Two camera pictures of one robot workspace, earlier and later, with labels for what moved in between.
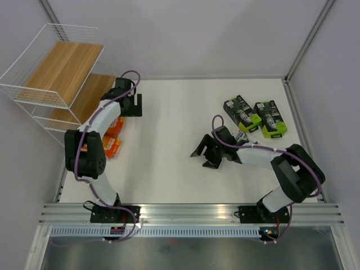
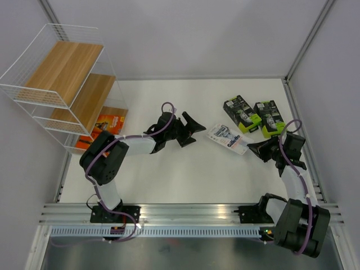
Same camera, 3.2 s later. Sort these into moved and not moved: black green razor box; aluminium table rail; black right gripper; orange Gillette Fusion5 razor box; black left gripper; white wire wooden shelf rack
Moved: black right gripper; black left gripper
Not moved: aluminium table rail; white wire wooden shelf rack; black green razor box; orange Gillette Fusion5 razor box
